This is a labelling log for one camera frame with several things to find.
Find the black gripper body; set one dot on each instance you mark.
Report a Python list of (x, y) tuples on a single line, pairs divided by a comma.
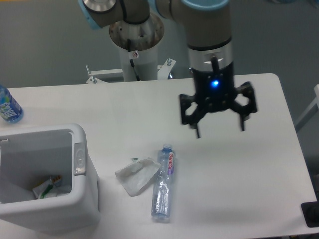
[(214, 92)]

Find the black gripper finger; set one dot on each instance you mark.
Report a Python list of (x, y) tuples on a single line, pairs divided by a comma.
[(193, 119), (244, 111)]

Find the white push-lid trash can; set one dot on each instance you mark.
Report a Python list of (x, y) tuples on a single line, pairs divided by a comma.
[(32, 155)]

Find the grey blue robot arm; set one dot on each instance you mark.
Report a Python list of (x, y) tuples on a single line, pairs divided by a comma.
[(207, 26)]

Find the green white trash wrapper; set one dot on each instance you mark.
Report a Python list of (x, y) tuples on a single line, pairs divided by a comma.
[(44, 188)]

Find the crushed clear plastic bottle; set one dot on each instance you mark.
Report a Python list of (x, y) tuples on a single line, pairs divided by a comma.
[(163, 185)]

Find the black clamp at table edge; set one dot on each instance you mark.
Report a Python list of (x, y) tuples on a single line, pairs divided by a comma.
[(311, 213)]

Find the blue labelled water bottle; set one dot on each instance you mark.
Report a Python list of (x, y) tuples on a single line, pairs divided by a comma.
[(10, 109)]

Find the white frame at right edge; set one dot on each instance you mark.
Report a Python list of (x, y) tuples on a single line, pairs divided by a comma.
[(309, 112)]

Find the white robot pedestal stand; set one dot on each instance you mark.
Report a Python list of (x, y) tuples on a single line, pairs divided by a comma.
[(138, 47)]

